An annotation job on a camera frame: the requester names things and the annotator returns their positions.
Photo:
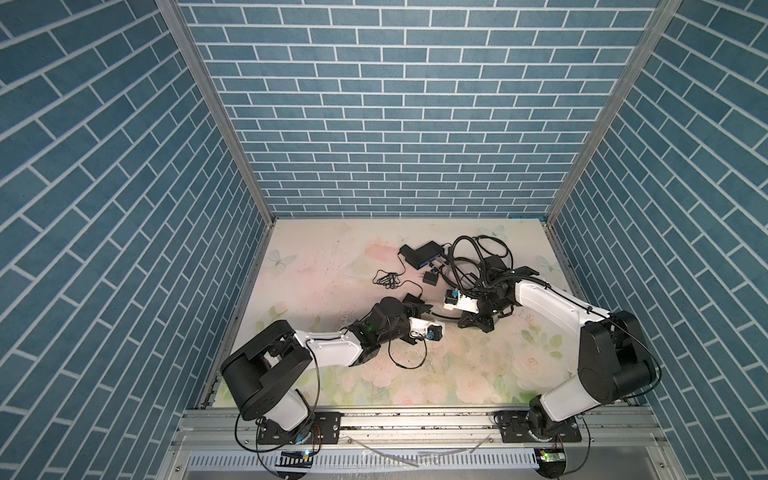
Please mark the long black switch box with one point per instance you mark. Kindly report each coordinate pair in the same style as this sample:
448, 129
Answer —
415, 307

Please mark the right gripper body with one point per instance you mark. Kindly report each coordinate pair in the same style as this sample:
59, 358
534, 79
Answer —
488, 306

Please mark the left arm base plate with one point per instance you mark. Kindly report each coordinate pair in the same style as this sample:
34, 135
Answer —
300, 427

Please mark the aluminium front rail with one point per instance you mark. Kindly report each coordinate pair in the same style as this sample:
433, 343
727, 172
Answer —
430, 427

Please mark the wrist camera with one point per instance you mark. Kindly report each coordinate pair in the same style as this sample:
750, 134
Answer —
455, 300
426, 330

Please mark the black network switch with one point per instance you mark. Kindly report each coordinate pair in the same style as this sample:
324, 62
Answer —
419, 257

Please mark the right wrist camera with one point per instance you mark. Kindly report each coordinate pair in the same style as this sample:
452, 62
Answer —
455, 300

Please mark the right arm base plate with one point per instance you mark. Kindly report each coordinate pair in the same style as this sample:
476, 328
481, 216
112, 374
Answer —
518, 426

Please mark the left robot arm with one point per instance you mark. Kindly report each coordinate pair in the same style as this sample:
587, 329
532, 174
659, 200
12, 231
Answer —
261, 374

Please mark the small black power adapter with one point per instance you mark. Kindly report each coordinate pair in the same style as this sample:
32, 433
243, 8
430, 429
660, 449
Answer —
430, 278

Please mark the black wall plug adapter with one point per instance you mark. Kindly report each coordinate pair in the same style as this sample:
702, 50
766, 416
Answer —
393, 280

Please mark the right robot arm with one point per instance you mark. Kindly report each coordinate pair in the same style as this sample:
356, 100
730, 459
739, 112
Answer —
613, 361

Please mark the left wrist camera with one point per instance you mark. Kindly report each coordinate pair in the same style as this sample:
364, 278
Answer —
426, 330

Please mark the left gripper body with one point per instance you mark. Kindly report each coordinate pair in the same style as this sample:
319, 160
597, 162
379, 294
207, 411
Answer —
400, 329

